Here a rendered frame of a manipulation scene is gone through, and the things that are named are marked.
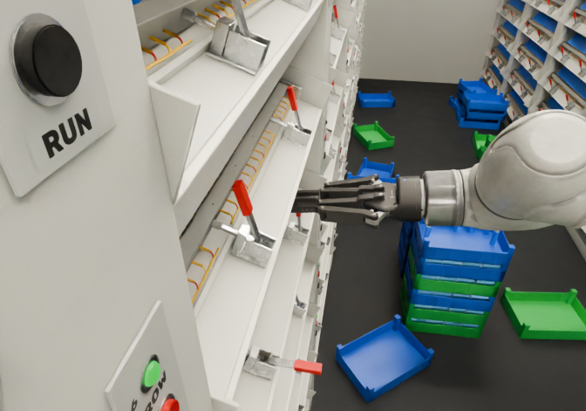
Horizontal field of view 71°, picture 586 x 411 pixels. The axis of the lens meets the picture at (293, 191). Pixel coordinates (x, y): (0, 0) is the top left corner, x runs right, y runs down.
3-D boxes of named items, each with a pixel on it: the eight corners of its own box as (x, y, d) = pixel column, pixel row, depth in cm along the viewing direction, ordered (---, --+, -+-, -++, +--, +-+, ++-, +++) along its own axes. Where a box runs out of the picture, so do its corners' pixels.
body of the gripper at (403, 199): (423, 233, 65) (364, 233, 67) (419, 202, 72) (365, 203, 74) (424, 194, 61) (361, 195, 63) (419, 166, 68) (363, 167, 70)
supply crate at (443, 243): (493, 229, 159) (499, 213, 155) (508, 265, 142) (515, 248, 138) (413, 222, 162) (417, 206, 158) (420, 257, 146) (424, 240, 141)
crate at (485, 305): (478, 274, 172) (482, 260, 168) (490, 311, 156) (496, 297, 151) (405, 267, 176) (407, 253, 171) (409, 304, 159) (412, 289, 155)
